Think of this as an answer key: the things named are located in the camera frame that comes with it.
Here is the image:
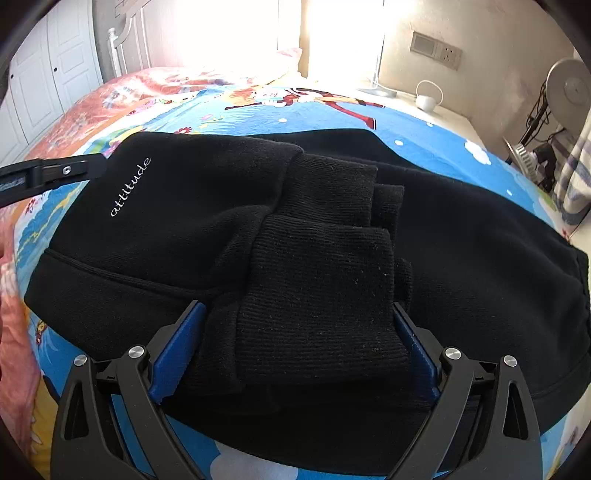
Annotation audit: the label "black sweat pants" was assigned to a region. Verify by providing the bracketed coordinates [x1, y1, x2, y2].
[24, 130, 590, 475]

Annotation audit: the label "white wardrobe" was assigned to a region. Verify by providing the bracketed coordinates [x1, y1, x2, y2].
[1, 0, 103, 166]

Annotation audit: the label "white headboard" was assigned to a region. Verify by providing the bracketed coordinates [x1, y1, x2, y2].
[108, 0, 173, 77]

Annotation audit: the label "striped blue white cloth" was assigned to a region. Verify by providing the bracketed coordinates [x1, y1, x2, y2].
[551, 132, 590, 228]

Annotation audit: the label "silver finned spot lamp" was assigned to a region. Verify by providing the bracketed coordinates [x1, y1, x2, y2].
[503, 138, 557, 193]

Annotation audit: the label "blue cartoon bed sheet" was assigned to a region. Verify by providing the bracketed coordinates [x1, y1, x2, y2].
[17, 86, 563, 475]

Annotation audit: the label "white nightstand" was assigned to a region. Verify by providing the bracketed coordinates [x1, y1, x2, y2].
[356, 86, 485, 148]

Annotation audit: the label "round studio lamp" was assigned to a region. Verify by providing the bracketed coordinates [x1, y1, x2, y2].
[519, 58, 590, 146]

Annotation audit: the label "white charger with cable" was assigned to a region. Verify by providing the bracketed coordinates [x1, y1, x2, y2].
[415, 79, 445, 113]

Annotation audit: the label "wall socket panel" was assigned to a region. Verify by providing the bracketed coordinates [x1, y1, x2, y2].
[410, 31, 463, 71]

